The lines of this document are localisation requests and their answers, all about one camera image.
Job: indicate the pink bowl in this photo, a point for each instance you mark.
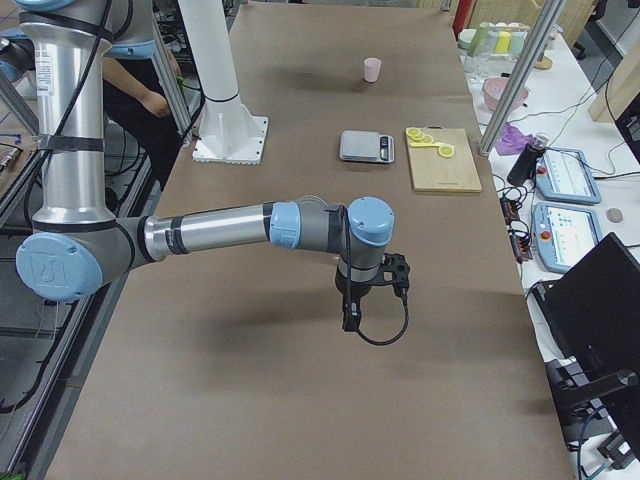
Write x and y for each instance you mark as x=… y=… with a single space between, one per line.
x=493 y=89

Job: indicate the teach pendant tablet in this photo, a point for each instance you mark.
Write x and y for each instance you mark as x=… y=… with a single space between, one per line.
x=563 y=175
x=563 y=234

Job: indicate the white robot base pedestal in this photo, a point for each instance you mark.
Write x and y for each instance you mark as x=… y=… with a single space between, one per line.
x=228 y=132

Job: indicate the green cup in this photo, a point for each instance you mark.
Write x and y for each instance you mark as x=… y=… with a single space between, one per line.
x=480 y=43

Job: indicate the lower teach pendant tablet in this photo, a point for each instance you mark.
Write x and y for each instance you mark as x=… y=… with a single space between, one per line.
x=563 y=234

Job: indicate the pink plastic cup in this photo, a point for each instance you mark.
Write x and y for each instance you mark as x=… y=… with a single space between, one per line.
x=372 y=67

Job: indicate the yellow plastic knife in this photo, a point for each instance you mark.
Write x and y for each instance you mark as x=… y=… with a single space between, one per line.
x=434 y=145

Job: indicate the aluminium frame post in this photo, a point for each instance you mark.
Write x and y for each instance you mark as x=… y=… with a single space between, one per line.
x=534 y=45

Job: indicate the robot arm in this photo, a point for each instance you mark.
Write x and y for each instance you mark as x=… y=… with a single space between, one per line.
x=78 y=245

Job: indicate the black thermos bottle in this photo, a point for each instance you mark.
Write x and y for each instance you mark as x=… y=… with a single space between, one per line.
x=525 y=165

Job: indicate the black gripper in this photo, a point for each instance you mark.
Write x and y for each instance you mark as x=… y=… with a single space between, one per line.
x=356 y=291

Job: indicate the upper teach pendant tablet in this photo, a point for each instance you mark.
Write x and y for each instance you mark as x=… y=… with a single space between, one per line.
x=563 y=175

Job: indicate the silver digital kitchen scale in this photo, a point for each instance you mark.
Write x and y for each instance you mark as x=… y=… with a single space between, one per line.
x=367 y=147

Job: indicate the purple cloth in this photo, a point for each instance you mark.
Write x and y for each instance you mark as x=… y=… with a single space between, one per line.
x=512 y=141

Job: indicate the yellow cup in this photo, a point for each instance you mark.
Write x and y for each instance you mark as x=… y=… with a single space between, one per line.
x=503 y=39

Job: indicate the lemon slice far end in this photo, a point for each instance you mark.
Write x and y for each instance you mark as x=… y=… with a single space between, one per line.
x=446 y=150

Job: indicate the wooden cutting board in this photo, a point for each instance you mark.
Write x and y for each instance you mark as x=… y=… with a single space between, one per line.
x=431 y=173

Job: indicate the person in black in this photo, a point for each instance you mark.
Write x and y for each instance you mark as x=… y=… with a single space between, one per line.
x=134 y=99

